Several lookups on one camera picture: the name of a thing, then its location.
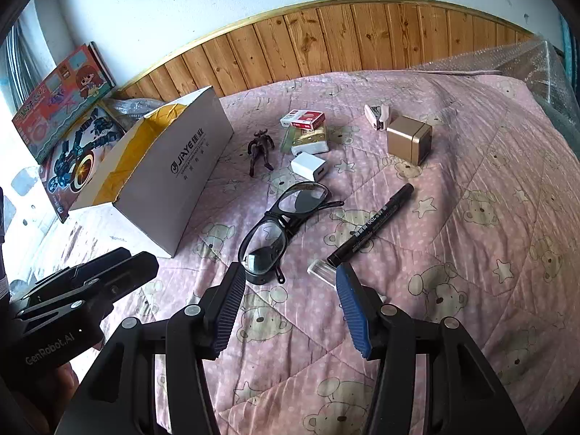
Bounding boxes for dark toy figure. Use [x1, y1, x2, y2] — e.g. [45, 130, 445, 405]
[247, 129, 275, 177]

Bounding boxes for bubble wrap sheet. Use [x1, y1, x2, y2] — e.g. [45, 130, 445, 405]
[408, 38, 580, 155]

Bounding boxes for black framed glasses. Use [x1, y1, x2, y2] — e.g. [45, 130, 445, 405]
[239, 182, 345, 286]

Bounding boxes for robot toy box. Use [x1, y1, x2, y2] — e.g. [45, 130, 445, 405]
[43, 102, 128, 224]

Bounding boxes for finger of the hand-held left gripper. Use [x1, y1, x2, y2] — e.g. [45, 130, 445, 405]
[88, 251, 160, 323]
[9, 247, 132, 316]

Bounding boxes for pink bear print blanket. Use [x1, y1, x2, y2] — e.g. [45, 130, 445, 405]
[9, 70, 580, 435]

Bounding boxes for pink doll toy box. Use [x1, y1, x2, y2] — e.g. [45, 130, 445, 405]
[11, 43, 116, 164]

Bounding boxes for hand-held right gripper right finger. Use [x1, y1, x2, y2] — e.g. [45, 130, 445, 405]
[334, 263, 529, 435]

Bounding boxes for black marker pen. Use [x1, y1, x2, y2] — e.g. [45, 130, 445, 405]
[327, 183, 415, 268]

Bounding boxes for white charger plug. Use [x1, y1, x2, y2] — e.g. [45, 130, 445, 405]
[291, 153, 328, 179]

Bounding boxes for white and gold pack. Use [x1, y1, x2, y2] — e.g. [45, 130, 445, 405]
[290, 126, 330, 155]

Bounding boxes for person's left hand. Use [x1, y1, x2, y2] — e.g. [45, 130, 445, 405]
[43, 361, 87, 418]

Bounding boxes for red card box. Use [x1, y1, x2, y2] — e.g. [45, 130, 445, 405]
[279, 109, 327, 130]

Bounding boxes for clear plastic bag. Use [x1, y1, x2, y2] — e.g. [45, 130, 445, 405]
[106, 97, 159, 130]

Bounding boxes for pink stapler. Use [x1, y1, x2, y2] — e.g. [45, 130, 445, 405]
[364, 104, 391, 132]

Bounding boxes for clear plastic tube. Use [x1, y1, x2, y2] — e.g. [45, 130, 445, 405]
[307, 259, 339, 282]

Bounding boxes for white cardboard box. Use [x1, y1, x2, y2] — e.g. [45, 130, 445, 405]
[68, 85, 235, 259]

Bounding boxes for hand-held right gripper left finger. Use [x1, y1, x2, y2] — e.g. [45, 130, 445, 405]
[54, 260, 248, 435]

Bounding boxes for gold cube box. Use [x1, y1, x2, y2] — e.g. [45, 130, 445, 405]
[386, 115, 433, 166]

